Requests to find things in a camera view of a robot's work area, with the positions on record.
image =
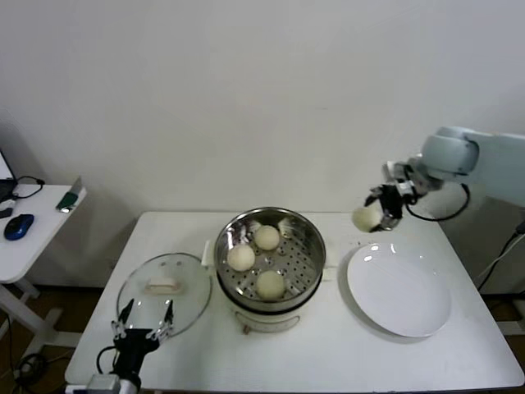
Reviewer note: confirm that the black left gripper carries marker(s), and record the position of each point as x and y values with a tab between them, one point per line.
133	346

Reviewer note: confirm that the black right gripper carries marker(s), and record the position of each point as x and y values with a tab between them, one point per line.
393	203

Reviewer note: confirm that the white steamed baozi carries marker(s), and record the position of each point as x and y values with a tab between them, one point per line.
267	237
365	218
270	285
241	257

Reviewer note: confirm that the stainless steel steamer basket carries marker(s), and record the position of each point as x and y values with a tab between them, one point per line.
311	250

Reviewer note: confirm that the white round plate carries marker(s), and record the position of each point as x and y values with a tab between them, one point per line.
398	287

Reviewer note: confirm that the white side table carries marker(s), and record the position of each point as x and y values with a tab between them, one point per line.
41	246

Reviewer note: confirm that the green flat device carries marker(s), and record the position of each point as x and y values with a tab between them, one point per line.
69	199

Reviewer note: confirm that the blue computer mouse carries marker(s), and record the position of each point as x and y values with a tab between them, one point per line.
19	227

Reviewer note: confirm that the small black object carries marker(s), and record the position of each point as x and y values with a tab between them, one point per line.
5	213

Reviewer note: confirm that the small white adapter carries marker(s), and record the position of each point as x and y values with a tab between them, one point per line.
9	202

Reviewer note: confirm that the laptop computer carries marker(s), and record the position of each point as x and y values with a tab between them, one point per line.
4	164

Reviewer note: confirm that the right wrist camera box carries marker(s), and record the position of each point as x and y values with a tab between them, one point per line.
400	174

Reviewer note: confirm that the black wall plug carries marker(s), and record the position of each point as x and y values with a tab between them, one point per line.
520	230

